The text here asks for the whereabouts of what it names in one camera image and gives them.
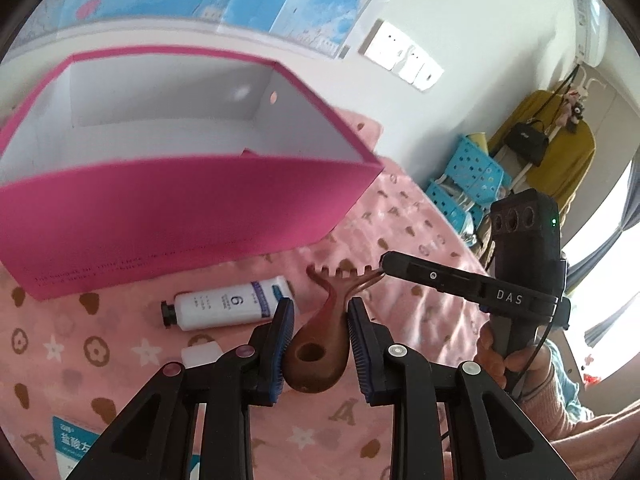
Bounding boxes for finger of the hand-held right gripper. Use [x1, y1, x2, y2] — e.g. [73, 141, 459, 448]
[380, 251, 493, 306]

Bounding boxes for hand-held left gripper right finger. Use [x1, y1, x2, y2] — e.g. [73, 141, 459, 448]
[347, 297, 566, 480]

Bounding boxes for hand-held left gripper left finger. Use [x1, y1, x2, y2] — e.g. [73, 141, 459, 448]
[65, 297, 296, 480]

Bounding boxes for brown wooden comb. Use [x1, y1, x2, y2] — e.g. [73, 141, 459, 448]
[282, 262, 386, 394]

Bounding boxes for pink cardboard box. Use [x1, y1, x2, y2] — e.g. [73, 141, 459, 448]
[0, 47, 386, 302]

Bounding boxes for white teal medicine box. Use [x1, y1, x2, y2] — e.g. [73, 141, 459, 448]
[52, 416, 201, 480]

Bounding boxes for person's right forearm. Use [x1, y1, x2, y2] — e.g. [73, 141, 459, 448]
[520, 345, 640, 480]

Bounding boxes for person's right hand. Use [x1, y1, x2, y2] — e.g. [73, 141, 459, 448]
[475, 325, 551, 396]

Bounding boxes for blue plastic basket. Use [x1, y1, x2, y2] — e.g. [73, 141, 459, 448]
[425, 180, 481, 231]
[446, 135, 513, 206]

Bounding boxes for white tube with black cap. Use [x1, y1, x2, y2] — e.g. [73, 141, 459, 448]
[161, 276, 293, 332]

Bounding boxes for pink tube with white cap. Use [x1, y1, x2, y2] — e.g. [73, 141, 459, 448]
[181, 342, 223, 368]

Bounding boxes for yellow hanging garment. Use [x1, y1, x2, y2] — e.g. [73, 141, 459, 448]
[487, 90, 597, 221]

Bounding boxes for grey curtain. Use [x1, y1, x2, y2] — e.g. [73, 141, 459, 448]
[605, 157, 640, 243]

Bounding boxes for black handbag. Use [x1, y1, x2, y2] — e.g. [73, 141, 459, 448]
[507, 119, 551, 167]

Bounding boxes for small plush toy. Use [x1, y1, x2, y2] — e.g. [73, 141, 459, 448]
[562, 87, 588, 133]

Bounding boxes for white air conditioner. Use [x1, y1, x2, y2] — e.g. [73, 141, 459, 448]
[570, 0, 611, 66]

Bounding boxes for white wall switch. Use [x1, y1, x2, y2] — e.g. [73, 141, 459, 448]
[397, 45, 444, 92]

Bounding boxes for white wall socket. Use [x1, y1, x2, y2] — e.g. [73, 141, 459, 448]
[360, 20, 407, 73]

